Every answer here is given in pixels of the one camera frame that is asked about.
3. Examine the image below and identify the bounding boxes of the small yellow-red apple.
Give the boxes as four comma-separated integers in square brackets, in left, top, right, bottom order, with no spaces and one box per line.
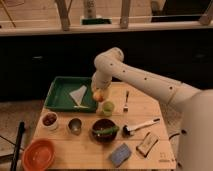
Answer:
[93,92,104,102]

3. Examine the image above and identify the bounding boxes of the white paper piece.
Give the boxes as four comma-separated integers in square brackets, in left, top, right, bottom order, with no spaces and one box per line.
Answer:
[69,85,87,105]

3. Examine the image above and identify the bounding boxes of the metal fork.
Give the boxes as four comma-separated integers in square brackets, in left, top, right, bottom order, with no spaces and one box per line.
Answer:
[123,91,129,112]

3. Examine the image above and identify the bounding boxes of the green plastic tray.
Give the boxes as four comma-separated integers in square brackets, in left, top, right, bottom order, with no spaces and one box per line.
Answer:
[45,76,98,113]

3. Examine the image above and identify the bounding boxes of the orange plastic bowl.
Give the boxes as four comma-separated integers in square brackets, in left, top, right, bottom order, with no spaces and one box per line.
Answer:
[22,139,55,171]

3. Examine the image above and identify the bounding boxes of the green vegetable in bowl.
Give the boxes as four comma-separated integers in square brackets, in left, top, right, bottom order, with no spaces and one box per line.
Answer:
[92,126,120,135]

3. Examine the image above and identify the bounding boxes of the metal cup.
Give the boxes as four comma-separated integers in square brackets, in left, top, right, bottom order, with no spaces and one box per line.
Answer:
[68,118,82,135]

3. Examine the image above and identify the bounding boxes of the green base object on shelf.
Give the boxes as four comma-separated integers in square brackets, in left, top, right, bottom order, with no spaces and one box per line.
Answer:
[82,18,111,25]

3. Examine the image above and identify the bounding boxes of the white bowl with red food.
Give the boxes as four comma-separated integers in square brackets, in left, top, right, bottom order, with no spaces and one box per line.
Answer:
[42,112,58,131]

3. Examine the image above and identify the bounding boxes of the blue sponge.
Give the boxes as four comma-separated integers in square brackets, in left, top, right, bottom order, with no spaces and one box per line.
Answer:
[109,143,131,167]

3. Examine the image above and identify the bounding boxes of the light green cup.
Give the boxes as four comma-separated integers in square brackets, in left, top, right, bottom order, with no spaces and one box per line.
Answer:
[101,101,115,116]

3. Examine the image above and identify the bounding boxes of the dark brown bowl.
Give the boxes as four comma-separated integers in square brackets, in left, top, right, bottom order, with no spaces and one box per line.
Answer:
[91,118,119,143]

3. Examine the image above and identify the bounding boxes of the brown wooden block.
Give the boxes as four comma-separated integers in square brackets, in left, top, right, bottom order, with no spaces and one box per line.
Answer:
[136,132,158,157]

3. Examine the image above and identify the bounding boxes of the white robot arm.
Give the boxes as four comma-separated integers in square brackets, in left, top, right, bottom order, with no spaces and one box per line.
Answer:
[92,47,213,171]

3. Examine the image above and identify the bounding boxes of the black pole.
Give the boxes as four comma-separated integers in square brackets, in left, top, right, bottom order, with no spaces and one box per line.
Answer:
[10,121,25,171]

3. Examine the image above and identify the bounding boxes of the black white dish brush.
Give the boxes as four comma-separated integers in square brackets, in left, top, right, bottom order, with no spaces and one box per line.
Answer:
[123,118,160,136]

